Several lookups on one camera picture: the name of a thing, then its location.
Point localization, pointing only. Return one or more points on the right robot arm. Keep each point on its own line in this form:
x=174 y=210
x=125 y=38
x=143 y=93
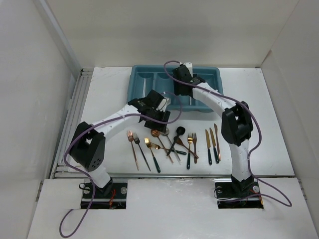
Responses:
x=236 y=125

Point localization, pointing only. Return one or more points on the gold fork lying sideways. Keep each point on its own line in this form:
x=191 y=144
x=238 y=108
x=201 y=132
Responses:
x=156 y=146

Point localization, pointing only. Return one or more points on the aluminium rail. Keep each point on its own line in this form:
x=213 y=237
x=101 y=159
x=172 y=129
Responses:
x=160 y=175

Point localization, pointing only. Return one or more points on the gold knife green handle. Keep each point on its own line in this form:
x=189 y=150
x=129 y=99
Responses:
x=214 y=147
x=208 y=147

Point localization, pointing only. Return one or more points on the rose gold knife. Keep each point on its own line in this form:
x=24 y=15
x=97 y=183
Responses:
x=217 y=141

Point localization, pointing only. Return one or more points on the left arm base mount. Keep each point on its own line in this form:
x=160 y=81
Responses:
x=115 y=199

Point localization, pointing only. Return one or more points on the blue plastic cutlery tray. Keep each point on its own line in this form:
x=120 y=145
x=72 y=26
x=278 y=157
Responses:
x=158 y=80

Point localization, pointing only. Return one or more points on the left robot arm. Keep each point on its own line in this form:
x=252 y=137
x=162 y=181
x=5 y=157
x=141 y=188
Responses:
x=88 y=143

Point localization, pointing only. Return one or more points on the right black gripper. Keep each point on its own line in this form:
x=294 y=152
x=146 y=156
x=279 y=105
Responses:
x=176 y=88

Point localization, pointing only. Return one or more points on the black round spoon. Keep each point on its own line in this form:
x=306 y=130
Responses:
x=179 y=132

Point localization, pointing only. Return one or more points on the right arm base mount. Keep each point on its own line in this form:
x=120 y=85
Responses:
x=227 y=198

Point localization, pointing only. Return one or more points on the gold fork green handle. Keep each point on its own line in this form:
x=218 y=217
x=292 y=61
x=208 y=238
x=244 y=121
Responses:
x=149 y=146

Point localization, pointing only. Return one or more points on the gold fork dark handle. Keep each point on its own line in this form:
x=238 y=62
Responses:
x=190 y=141

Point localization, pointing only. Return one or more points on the copper fork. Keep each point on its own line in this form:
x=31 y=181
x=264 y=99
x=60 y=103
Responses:
x=194 y=136

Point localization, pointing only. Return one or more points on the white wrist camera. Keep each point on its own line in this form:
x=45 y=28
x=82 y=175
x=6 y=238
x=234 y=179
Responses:
x=163 y=104
x=189 y=66

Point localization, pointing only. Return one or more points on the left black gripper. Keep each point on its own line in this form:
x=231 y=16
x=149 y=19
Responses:
x=158 y=125

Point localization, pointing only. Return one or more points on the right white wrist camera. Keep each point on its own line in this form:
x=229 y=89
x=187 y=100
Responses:
x=189 y=66

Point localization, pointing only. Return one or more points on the white silver round spoon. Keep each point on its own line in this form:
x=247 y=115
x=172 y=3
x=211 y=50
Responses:
x=166 y=133

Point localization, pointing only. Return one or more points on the copper round spoon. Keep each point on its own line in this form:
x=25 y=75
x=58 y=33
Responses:
x=156 y=134

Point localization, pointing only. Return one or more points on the rose gold fork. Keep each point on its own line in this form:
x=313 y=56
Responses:
x=131 y=139

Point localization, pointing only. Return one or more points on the dark grey fork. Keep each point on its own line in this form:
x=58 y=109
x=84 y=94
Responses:
x=137 y=141

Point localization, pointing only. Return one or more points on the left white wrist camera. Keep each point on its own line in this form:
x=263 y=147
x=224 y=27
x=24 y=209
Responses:
x=163 y=104

